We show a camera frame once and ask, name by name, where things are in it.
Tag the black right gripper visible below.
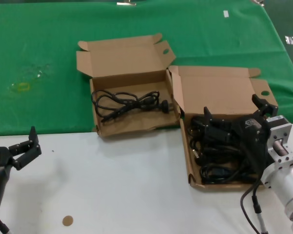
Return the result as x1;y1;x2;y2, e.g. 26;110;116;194
203;94;279;176

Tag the open brown cardboard box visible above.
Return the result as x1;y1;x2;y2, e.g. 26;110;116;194
76;33;181;138
169;65;279;191

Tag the round brown cardboard disc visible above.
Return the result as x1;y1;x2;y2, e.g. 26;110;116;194
62;215;74;227

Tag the green table cloth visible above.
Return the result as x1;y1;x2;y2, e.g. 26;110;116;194
0;0;293;136

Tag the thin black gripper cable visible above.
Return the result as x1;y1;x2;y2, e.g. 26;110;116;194
240;170;265;234

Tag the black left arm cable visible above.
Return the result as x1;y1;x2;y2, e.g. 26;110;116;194
0;216;11;234

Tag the black cable with silver connector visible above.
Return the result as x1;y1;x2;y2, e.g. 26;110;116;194
251;194;269;234

